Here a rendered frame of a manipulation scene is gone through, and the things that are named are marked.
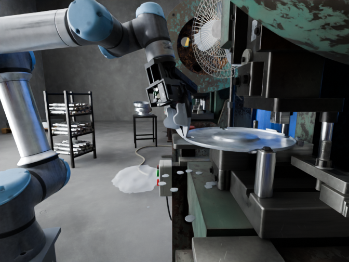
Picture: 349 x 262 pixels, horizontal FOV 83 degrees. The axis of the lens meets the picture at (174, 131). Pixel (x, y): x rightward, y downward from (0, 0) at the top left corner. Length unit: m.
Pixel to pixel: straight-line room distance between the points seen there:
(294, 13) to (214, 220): 0.37
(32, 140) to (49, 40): 0.35
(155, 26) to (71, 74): 7.39
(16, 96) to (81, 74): 7.02
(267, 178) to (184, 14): 1.72
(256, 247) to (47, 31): 0.58
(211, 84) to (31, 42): 1.53
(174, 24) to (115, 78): 5.62
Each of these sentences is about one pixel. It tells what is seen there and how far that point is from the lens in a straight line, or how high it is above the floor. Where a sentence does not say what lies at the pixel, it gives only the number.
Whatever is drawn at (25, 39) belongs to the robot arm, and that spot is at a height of 1.02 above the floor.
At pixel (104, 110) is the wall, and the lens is 7.52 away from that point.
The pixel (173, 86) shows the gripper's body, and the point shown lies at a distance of 0.51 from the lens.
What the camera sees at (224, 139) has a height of 0.79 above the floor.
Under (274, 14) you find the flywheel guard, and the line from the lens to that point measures 0.25.
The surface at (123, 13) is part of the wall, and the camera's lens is 7.75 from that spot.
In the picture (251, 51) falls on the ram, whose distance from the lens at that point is 0.61.
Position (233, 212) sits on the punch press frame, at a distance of 0.48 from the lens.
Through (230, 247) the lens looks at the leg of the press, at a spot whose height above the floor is 0.64.
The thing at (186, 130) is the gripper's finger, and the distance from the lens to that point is 0.53.
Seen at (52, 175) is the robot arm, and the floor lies 0.64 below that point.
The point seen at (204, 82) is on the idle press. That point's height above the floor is 1.01.
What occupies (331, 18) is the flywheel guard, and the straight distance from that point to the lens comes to 0.23.
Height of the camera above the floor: 0.90
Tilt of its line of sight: 10 degrees down
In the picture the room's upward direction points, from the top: straight up
